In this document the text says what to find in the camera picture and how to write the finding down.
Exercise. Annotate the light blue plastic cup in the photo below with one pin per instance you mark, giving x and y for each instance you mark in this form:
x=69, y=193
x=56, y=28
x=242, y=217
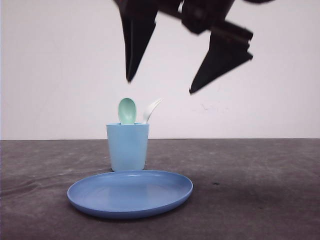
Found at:
x=127, y=145

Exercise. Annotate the blue plastic plate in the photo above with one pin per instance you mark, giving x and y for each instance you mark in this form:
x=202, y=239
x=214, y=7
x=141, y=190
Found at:
x=133, y=194

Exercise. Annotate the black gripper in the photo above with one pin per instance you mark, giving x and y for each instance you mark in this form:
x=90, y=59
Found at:
x=224, y=53

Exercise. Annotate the mint green plastic spoon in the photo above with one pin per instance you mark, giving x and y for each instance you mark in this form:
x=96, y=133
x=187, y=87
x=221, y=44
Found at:
x=127, y=111

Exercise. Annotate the white plastic fork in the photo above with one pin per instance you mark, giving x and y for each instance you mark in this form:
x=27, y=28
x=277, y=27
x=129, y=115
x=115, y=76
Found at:
x=148, y=111

